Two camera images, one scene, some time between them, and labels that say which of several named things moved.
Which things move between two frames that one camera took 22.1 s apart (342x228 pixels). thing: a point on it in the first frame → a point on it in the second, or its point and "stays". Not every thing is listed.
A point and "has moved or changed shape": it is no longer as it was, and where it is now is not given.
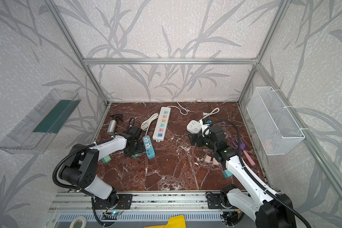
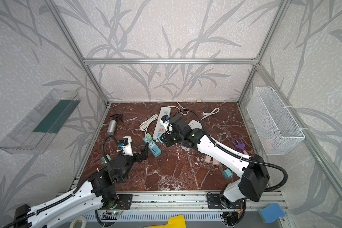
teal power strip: [148, 147] has moved or changed shape
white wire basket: [276, 128] stays
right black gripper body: [196, 139] → [169, 136]
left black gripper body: [135, 151] → [137, 156]
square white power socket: [194, 126] stays
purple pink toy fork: [242, 147] stays
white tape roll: [84, 224] stays
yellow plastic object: [177, 221] stays
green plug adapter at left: [106, 159] stays
